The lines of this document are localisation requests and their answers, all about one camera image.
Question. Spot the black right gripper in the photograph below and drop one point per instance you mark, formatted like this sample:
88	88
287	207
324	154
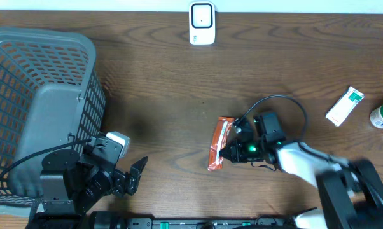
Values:
236	156

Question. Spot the white green box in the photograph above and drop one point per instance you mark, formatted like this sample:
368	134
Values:
344	106

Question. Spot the red chocolate bar wrapper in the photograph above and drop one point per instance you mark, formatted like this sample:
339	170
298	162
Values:
219	140

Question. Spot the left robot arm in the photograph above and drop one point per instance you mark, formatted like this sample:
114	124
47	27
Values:
73	182

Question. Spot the grey plastic shopping basket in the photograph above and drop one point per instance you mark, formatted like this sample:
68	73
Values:
49	95

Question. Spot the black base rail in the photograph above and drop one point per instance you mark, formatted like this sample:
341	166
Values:
108	220

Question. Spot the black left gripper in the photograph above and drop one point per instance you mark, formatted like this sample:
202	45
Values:
121	183

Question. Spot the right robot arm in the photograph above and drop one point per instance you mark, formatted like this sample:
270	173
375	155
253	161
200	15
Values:
350	192

